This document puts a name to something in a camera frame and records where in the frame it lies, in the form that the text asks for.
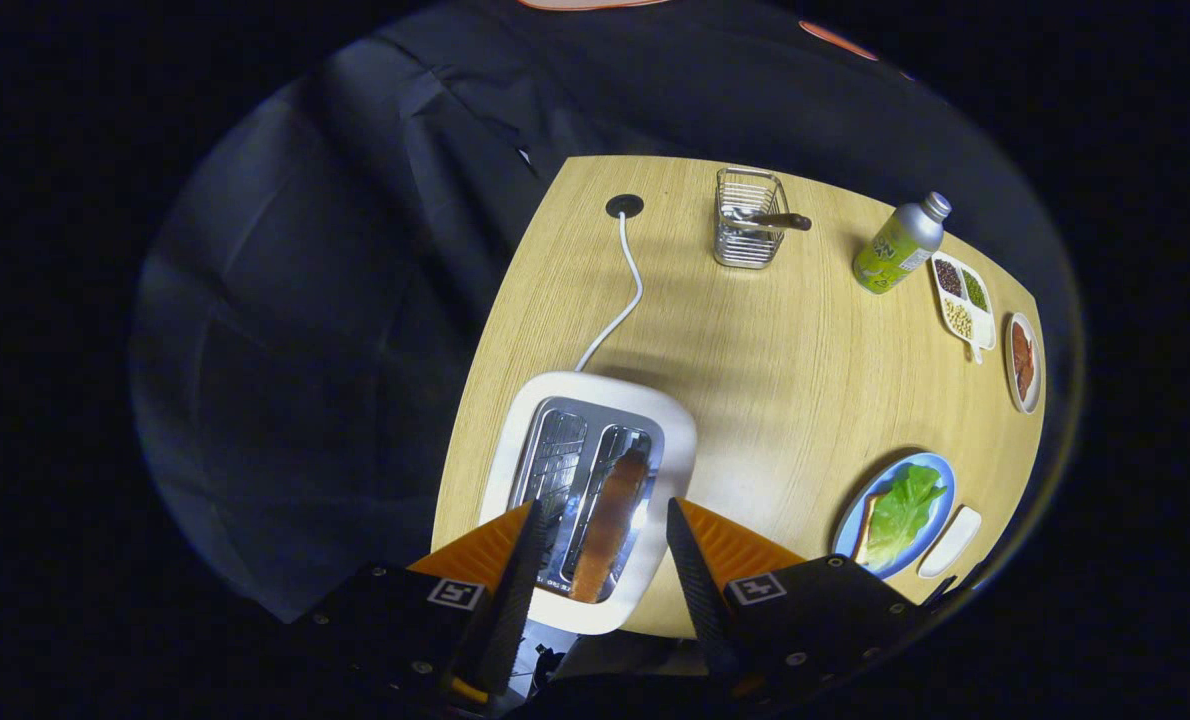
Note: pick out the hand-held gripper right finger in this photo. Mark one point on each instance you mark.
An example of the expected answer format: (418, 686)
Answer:
(700, 600)

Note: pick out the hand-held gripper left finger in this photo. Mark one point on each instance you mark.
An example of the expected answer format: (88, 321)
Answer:
(515, 610)

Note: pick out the green lettuce leaf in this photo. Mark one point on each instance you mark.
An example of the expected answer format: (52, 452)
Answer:
(900, 515)

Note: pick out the toasted bread slice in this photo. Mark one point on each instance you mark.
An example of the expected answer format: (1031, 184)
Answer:
(610, 530)

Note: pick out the white toaster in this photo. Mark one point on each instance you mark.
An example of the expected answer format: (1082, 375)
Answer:
(675, 440)

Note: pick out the blue plate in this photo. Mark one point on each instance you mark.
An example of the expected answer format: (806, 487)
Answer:
(855, 525)

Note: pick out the white bread slice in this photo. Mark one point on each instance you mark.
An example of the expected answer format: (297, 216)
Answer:
(867, 530)

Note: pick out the white square plate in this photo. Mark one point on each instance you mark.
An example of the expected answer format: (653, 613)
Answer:
(950, 542)

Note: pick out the white round plate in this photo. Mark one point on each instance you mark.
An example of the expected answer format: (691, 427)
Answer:
(1023, 405)

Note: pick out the brown meat piece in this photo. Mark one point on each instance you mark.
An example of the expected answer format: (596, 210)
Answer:
(1027, 380)
(1019, 345)

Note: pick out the white divided bean dish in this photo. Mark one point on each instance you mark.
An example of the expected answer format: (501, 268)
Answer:
(960, 300)

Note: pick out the green label metal bottle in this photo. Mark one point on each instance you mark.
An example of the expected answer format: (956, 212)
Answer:
(895, 250)

